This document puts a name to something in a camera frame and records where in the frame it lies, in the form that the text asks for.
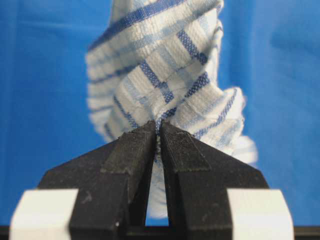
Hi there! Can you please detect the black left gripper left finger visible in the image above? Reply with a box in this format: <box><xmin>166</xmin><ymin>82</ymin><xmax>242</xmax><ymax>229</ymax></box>
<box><xmin>38</xmin><ymin>121</ymin><xmax>156</xmax><ymax>240</ymax></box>

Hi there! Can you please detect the white blue striped towel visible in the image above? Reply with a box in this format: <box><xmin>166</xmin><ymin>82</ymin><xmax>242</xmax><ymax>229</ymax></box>
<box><xmin>85</xmin><ymin>0</ymin><xmax>258</xmax><ymax>220</ymax></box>

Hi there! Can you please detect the blue table mat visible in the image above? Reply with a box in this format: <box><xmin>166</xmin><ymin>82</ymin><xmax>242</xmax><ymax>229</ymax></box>
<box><xmin>0</xmin><ymin>0</ymin><xmax>320</xmax><ymax>225</ymax></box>

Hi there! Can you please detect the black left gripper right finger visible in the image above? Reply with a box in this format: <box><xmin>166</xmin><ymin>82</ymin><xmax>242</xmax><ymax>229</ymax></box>
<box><xmin>160</xmin><ymin>122</ymin><xmax>269</xmax><ymax>240</ymax></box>

